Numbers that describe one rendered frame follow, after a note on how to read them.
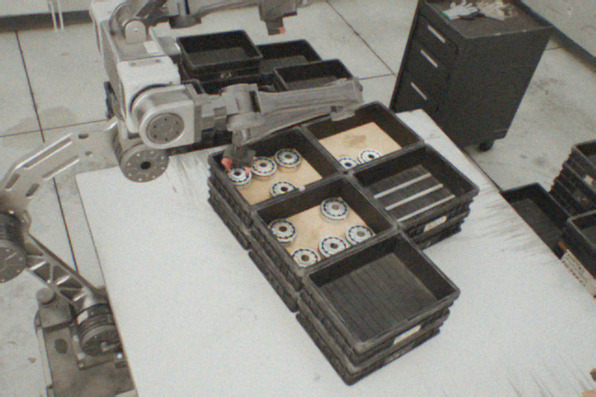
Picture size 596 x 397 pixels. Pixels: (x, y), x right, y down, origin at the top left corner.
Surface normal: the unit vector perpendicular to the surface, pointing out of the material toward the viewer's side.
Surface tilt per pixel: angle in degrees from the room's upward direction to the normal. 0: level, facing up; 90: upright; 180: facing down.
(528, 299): 0
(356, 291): 0
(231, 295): 0
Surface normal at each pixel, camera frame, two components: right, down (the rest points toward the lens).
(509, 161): 0.12, -0.71
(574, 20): -0.90, 0.21
